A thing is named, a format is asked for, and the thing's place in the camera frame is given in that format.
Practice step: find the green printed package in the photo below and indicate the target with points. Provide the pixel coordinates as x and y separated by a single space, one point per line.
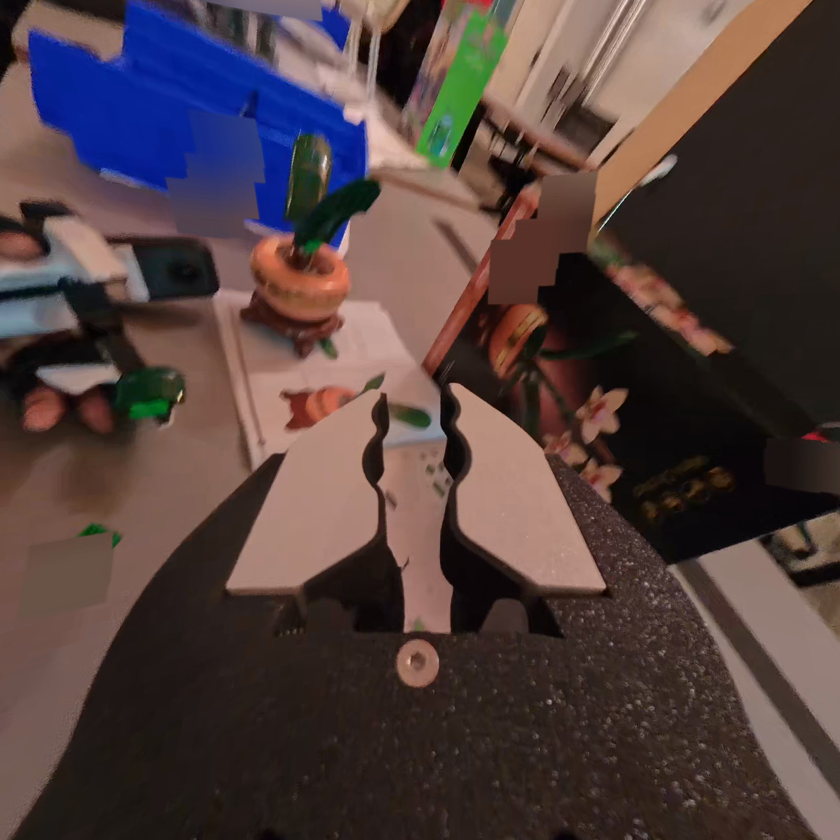
459 98

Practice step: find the white instruction booklet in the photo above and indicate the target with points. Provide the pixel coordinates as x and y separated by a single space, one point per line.
367 341

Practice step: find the blue box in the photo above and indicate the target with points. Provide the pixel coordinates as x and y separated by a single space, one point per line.
131 98

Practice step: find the green toy brick leaf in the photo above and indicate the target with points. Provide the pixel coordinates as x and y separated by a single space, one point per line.
148 390

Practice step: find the black flower print box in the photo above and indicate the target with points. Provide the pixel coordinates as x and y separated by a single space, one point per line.
656 407

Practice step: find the small green brick piece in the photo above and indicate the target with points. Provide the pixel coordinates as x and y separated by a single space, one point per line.
98 530

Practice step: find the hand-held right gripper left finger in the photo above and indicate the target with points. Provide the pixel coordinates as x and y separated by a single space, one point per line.
315 512

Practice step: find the white cabinet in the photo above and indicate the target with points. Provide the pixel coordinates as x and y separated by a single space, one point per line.
577 65

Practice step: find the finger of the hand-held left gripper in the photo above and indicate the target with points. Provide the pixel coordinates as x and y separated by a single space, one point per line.
73 379

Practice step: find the person's left hand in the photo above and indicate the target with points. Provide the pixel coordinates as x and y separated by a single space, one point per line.
43 407

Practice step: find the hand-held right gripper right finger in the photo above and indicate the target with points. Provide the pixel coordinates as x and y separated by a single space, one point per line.
518 512

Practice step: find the grey desk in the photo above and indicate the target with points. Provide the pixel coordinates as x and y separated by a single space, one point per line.
164 472

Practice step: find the toy brick potted plant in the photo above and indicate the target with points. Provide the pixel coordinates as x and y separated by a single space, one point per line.
298 282

